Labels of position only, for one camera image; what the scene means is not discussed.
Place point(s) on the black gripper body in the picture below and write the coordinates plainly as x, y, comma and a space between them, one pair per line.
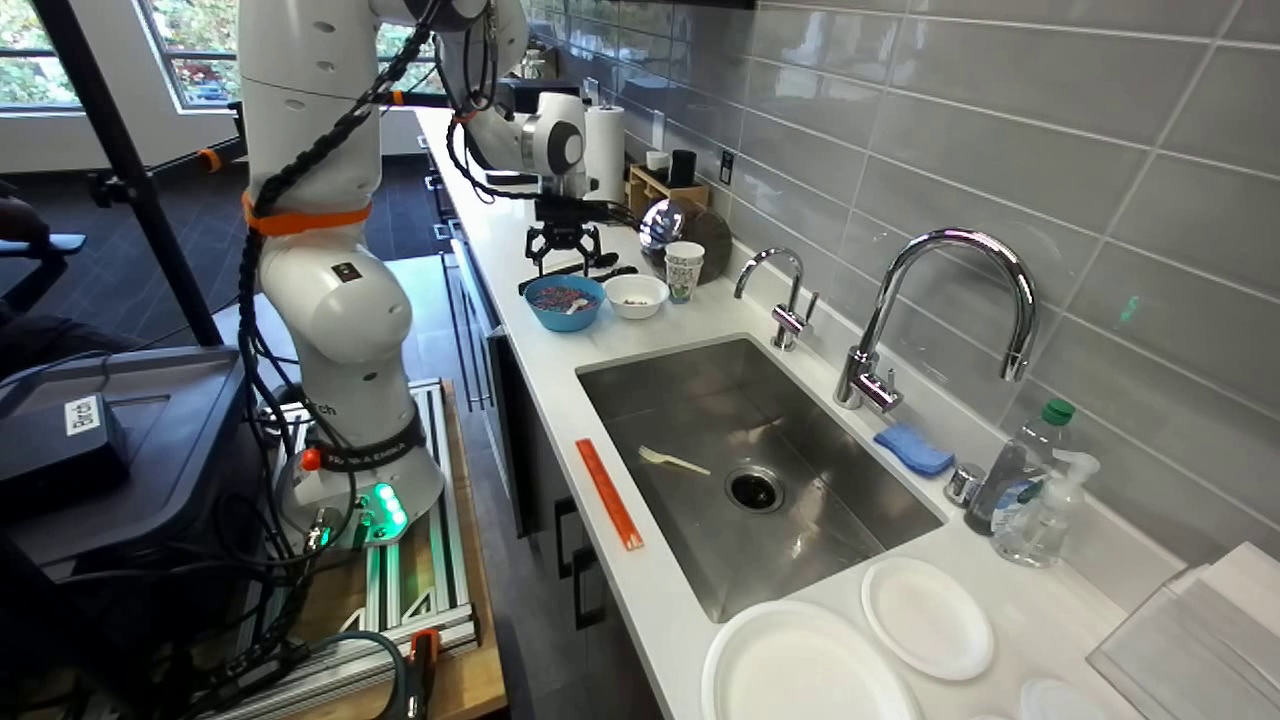
569, 213

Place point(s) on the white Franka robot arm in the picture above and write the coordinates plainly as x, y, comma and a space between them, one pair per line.
334, 305

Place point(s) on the colourful beads in blue bowl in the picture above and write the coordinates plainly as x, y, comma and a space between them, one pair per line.
549, 298

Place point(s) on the blue bowl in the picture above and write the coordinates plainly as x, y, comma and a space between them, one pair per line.
534, 310

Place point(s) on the white bowl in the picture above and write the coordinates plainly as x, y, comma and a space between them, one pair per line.
637, 301

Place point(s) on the wooden counter box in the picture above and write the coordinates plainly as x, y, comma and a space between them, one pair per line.
666, 197

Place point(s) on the patterned paper cup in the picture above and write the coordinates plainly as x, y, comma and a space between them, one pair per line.
686, 273

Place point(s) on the stainless steel sink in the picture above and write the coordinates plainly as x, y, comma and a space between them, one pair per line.
693, 401

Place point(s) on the small chrome faucet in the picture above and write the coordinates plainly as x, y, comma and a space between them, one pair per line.
790, 316

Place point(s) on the cream plastic fork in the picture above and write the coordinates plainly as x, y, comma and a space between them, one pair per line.
675, 462

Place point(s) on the orange strip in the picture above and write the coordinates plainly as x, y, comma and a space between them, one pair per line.
608, 495

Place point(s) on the sink drain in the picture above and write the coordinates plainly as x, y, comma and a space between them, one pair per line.
753, 491

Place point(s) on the tall chrome faucet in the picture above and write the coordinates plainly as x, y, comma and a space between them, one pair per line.
962, 244

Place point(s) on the blue sponge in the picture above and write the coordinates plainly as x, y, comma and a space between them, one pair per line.
913, 450

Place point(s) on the black tripod pole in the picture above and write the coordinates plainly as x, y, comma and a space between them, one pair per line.
127, 163

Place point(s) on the large white plate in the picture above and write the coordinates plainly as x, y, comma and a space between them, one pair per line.
802, 666

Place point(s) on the black cart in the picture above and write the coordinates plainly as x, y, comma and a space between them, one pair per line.
122, 440

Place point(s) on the soap bottle with green cap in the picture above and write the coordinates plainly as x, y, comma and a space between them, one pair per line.
1006, 480

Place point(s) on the small white plate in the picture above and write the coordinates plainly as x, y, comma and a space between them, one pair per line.
926, 622

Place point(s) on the clear plastic bottle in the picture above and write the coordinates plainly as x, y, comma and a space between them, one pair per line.
1054, 520

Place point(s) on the white dish rack box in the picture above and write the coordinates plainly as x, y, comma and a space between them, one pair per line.
1201, 643

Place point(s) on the wall power outlet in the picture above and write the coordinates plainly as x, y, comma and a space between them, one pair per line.
724, 164

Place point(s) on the aluminium base frame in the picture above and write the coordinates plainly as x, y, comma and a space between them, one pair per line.
412, 574

